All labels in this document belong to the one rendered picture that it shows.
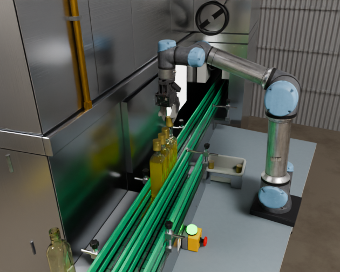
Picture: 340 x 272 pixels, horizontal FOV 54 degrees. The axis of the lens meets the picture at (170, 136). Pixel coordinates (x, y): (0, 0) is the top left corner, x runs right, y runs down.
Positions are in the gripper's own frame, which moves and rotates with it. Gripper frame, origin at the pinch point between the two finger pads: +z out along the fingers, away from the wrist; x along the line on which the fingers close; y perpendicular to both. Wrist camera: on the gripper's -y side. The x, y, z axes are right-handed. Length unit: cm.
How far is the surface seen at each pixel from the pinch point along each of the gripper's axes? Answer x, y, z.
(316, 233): 78, -91, 117
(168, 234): 20, 46, 22
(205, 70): -19, -108, 7
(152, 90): -12.8, -8.7, -8.9
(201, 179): 15.4, -2.7, 30.8
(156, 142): 2.4, 18.8, 2.8
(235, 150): 19, -59, 43
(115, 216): -8.2, 37.2, 31.1
